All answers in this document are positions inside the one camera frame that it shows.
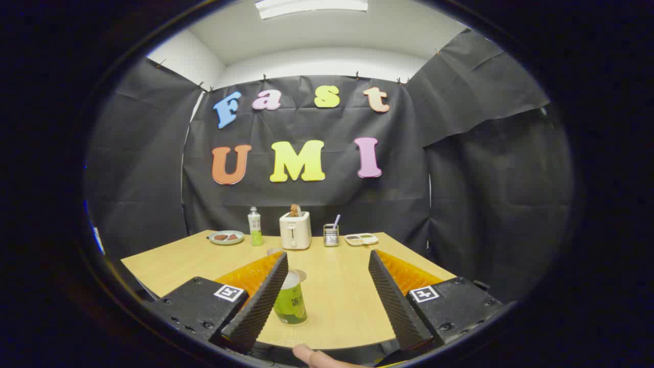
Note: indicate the wooden table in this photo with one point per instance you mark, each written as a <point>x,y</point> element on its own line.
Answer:
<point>337,286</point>

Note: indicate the pale green plate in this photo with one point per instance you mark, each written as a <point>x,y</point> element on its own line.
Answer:
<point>226,242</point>

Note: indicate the white divided tray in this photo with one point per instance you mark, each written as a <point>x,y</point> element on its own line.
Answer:
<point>361,238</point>

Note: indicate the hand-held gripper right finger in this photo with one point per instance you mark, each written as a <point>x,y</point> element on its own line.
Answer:
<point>396,306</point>

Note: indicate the brown bread slice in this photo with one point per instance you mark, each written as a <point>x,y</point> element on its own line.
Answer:
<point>295,209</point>

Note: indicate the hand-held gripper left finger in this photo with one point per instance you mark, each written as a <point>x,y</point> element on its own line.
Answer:
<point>258,306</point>

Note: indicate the metal mesh holder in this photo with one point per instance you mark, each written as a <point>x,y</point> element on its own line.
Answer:
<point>331,237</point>

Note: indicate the small capped green drink bottle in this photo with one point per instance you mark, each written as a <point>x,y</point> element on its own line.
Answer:
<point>255,227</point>

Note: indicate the black backdrop cloth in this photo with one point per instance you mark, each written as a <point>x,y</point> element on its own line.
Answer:
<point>460,204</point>

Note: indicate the green label juice bottle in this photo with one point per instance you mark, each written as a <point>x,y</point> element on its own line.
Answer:
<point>291,305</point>

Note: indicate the white toaster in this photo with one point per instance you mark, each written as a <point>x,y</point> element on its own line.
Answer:
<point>295,234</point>

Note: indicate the round brown coaster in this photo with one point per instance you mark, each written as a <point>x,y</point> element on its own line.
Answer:
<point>302,275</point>

